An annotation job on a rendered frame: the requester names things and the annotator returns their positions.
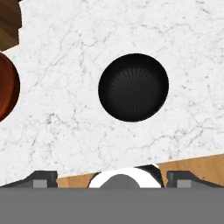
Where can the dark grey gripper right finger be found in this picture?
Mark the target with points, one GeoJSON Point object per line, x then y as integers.
{"type": "Point", "coordinates": [182, 178]}

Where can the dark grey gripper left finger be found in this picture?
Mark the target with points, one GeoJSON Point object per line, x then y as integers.
{"type": "Point", "coordinates": [43, 178]}

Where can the reddish brown bowl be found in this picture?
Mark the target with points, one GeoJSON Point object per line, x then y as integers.
{"type": "Point", "coordinates": [7, 86]}

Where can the black bowl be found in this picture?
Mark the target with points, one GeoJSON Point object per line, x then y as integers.
{"type": "Point", "coordinates": [133, 87]}

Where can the white and black round object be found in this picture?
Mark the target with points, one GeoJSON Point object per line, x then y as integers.
{"type": "Point", "coordinates": [125, 177]}

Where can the brown wooden block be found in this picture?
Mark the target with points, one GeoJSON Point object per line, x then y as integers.
{"type": "Point", "coordinates": [8, 23]}

